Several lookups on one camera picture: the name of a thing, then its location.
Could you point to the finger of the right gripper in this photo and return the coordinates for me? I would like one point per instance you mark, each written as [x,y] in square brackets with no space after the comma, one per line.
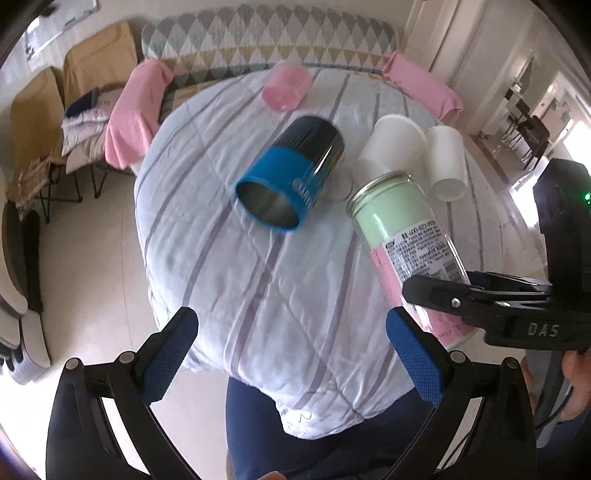
[452,302]

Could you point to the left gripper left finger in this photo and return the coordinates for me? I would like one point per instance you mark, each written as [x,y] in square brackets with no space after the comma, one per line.
[143,381]

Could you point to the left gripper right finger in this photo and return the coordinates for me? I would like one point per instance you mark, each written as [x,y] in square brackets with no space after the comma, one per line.
[440,381]

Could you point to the white paper cup right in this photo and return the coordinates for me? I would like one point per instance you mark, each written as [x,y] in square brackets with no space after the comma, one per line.
[445,163]

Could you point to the white paper cup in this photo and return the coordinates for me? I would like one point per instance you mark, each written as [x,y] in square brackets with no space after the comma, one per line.
[397,143]
[445,163]

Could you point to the white paper cup left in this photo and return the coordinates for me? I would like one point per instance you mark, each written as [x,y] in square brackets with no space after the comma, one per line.
[397,143]

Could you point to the pink plastic cup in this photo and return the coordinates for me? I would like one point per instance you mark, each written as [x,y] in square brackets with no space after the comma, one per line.
[286,86]

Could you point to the operator hand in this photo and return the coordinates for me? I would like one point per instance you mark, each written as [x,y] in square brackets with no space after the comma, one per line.
[577,370]

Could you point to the dining chairs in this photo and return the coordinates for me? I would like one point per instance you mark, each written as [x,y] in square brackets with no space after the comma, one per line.
[527,128]

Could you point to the pink towel right armrest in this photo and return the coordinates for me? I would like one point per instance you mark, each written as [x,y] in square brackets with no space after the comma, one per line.
[423,87]

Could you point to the pink towel armrest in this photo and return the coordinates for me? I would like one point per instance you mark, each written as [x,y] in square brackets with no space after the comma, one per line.
[423,87]
[134,120]

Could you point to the striped white tablecloth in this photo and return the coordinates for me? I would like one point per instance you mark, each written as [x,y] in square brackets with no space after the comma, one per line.
[298,315]

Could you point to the blue black metal can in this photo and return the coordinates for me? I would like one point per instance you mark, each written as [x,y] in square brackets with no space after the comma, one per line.
[284,183]

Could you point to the folded clothes pile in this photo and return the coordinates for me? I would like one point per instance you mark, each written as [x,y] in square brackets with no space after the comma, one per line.
[84,127]

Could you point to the pink towel left armrest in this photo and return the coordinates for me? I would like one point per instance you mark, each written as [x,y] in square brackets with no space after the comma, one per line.
[134,120]

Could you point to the tan folding chair left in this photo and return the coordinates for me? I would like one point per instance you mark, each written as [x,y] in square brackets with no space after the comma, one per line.
[36,116]

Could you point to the tan folding chair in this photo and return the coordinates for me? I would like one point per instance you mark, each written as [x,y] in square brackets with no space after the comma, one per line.
[104,60]
[36,116]

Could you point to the tan folding chair right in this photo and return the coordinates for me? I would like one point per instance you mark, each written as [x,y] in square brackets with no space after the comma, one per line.
[104,60]

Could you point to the sofa with diamond cover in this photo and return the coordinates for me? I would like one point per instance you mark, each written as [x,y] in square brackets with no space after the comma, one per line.
[215,44]

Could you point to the white whiteboard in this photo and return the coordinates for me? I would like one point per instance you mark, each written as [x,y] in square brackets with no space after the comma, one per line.
[58,17]

